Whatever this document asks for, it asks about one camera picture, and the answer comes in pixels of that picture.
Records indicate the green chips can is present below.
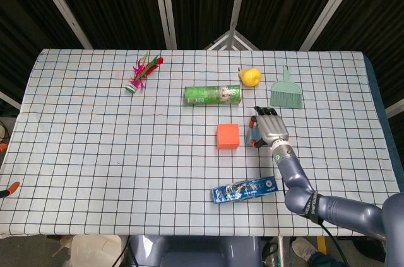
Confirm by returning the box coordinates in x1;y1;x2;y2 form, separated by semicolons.
184;85;243;107

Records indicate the grey sneaker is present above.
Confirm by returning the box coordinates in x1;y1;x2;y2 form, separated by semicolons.
290;237;319;263

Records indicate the white checkered tablecloth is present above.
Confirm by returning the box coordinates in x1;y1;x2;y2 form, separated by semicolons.
0;47;404;239

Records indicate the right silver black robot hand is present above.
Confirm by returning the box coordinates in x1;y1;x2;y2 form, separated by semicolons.
249;105;290;149

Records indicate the large orange foam cube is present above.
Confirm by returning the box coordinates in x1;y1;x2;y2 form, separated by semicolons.
216;123;241;150

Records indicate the blue cookie box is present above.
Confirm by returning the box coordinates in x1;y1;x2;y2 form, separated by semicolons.
211;175;279;205

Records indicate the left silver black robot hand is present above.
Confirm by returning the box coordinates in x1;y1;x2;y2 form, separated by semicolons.
0;143;21;198

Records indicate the pink red feather shuttlecock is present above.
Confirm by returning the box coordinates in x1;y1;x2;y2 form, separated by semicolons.
124;50;165;94

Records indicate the black printed arm strap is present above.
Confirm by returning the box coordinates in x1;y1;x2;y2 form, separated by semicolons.
302;193;323;223

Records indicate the medium blue foam cube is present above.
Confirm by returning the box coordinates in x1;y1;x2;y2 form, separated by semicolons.
246;127;264;147

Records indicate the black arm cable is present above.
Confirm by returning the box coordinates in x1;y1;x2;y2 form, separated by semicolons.
282;180;348;267

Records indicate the yellow pear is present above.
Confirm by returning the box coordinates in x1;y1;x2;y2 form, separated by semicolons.
238;66;263;88

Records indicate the grey-blue robot torso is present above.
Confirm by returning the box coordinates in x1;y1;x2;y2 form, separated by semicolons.
127;235;263;267

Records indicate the green hand brush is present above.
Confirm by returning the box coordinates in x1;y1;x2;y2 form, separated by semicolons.
270;64;303;110

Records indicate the white triangular frame foot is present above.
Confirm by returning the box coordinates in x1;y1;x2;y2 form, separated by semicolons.
204;29;261;51

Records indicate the metal table leg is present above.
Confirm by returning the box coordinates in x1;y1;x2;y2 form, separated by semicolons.
276;235;287;267

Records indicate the dark trouser leg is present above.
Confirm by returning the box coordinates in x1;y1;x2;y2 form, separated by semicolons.
307;251;345;267

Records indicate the white plastic bucket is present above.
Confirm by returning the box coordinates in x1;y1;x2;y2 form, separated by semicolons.
69;234;124;267

